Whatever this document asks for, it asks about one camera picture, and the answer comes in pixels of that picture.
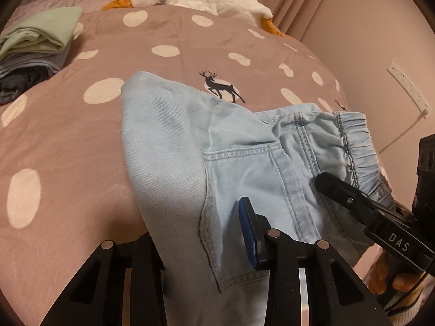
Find folded blue garment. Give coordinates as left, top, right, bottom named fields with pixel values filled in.
left=0, top=41, right=73, bottom=79

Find white wall power strip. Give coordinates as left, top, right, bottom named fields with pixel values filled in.
left=388, top=58, right=430, bottom=120

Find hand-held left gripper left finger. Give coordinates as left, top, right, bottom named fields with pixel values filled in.
left=40, top=233, right=167, bottom=326

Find pink polka dot blanket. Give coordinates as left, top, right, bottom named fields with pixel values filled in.
left=0, top=7, right=391, bottom=326

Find folded dark jeans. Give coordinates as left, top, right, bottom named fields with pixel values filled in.
left=0, top=71, right=48, bottom=106

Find person's right hand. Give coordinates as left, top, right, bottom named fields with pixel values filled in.
left=369, top=253, right=424, bottom=296

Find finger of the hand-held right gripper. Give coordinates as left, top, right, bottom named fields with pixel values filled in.
left=314, top=173, right=433, bottom=274

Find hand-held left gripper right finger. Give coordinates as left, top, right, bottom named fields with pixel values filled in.
left=238, top=196, right=391, bottom=326

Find light blue denim pants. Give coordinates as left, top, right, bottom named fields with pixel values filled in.
left=120, top=71, right=396, bottom=326

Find folded green garment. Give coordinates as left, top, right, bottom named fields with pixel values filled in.
left=0, top=6, right=84, bottom=58

